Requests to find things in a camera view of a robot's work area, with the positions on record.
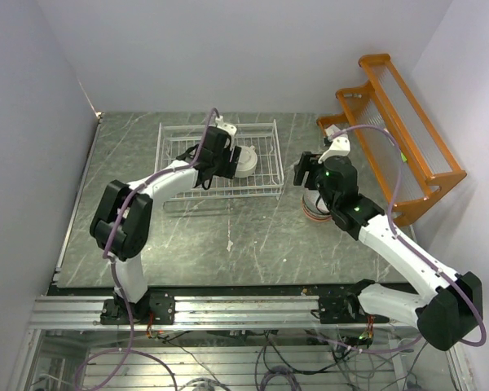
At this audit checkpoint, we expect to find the white handled bowl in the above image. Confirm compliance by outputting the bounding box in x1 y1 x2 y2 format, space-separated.
236 146 258 178

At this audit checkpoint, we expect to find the grey blue bowl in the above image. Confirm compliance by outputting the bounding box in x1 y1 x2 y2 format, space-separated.
302 189 329 215

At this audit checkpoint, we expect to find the white wire dish rack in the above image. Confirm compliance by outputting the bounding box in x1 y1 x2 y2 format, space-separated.
155 120 284 201

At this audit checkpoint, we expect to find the beige patterned bowl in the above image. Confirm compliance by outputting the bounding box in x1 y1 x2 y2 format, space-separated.
302 205 331 222

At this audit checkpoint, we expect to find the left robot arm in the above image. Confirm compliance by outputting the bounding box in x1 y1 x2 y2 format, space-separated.
90 122 241 325

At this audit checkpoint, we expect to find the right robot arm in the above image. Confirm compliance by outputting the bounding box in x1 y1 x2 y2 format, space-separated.
293 152 483 351

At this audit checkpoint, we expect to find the orange wooden shelf rack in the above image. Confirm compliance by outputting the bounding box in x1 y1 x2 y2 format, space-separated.
316 54 466 226

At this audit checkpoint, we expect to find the white red small box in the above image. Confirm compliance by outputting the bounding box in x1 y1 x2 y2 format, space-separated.
324 125 341 139

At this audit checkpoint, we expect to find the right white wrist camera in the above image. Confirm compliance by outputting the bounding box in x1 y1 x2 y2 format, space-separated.
319 136 350 164

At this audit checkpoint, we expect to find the aluminium mounting rail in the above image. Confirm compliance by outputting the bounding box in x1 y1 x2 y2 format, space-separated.
28 293 416 331

